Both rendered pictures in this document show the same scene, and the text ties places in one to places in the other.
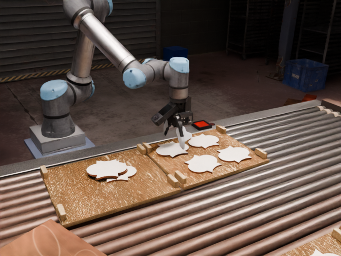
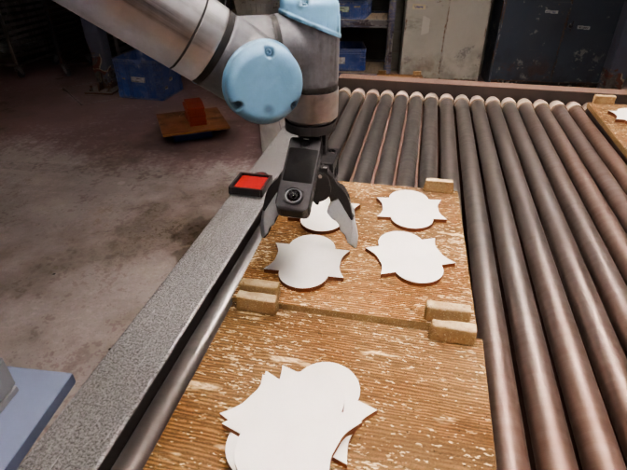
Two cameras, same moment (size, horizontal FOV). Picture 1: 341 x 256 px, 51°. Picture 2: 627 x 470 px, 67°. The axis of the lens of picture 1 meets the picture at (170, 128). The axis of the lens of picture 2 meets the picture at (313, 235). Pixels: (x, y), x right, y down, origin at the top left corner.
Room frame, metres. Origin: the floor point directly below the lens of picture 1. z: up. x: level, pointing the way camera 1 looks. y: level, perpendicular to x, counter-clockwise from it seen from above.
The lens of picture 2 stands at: (0.92, 0.44, 1.39)
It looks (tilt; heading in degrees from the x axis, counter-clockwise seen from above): 33 degrees down; 312
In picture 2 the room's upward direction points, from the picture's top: straight up
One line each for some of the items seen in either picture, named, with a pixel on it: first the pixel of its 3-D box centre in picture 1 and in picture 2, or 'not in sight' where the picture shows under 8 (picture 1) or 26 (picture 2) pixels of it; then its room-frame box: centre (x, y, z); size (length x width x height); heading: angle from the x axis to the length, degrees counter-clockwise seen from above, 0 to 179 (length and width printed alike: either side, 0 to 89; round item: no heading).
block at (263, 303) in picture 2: (141, 149); (257, 302); (1.31, 0.12, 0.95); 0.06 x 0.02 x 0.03; 29
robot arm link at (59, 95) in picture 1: (56, 96); not in sight; (1.51, 0.52, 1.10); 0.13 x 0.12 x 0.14; 150
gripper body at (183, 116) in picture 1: (179, 110); (311, 157); (1.35, -0.04, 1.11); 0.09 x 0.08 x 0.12; 121
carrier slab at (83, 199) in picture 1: (107, 181); (323, 457); (1.10, 0.22, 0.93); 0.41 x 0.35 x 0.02; 119
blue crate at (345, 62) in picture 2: not in sight; (335, 55); (4.24, -3.64, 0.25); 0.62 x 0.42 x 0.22; 42
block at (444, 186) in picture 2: (261, 153); (438, 185); (1.30, -0.38, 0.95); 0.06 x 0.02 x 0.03; 31
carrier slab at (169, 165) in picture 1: (203, 154); (363, 238); (1.32, -0.14, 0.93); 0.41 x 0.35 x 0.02; 121
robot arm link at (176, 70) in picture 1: (178, 72); (307, 43); (1.35, -0.03, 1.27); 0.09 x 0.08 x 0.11; 60
